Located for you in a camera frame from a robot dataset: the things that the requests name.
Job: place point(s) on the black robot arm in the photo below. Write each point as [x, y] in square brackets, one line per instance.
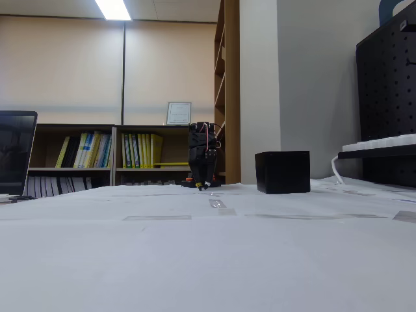
[201, 126]

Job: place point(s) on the thick yellow binder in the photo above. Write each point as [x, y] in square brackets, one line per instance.
[157, 146]

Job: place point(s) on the dark window post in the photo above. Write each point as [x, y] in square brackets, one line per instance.
[123, 71]

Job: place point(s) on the white paper table cover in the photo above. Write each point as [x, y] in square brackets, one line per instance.
[195, 260]

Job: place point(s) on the low wooden bookshelf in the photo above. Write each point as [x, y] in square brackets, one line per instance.
[74, 127]
[130, 128]

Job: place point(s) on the flat yellow folder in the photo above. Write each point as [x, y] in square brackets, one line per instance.
[172, 164]

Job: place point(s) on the yellow spined book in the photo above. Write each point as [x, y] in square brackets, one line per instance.
[89, 152]

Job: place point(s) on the grey journal stack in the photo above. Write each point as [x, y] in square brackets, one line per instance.
[58, 187]

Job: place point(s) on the yellow labelled binder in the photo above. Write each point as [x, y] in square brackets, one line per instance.
[144, 152]
[148, 152]
[124, 152]
[132, 152]
[139, 152]

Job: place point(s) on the black pegboard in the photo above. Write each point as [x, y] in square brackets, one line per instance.
[383, 97]

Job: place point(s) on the black box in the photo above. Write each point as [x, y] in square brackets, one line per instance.
[282, 172]

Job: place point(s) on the black shelf rail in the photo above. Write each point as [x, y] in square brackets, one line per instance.
[373, 152]

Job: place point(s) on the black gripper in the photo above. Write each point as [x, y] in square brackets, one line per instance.
[199, 156]

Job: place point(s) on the thin yellow book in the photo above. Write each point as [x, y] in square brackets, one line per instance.
[62, 152]

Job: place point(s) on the short clear tape piece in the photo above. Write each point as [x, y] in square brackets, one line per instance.
[227, 211]

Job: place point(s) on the black laptop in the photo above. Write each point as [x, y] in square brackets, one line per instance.
[13, 152]

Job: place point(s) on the tall wooden bookshelf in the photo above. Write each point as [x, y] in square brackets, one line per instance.
[232, 65]

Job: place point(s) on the white yellow book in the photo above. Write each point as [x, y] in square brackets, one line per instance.
[81, 149]

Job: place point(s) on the clear tape strip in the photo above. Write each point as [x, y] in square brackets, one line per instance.
[405, 216]
[308, 216]

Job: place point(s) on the beige roller blind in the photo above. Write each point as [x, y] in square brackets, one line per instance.
[58, 65]
[162, 65]

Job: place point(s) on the black book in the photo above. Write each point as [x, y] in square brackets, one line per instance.
[71, 152]

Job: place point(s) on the crumpled clear tape piece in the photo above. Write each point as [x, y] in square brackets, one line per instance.
[217, 203]

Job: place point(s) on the framed white certificate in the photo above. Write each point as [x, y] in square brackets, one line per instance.
[178, 113]

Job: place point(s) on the ceiling light panel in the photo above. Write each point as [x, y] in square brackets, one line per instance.
[113, 9]

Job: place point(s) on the dark blue rounded object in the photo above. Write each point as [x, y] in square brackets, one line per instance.
[385, 13]

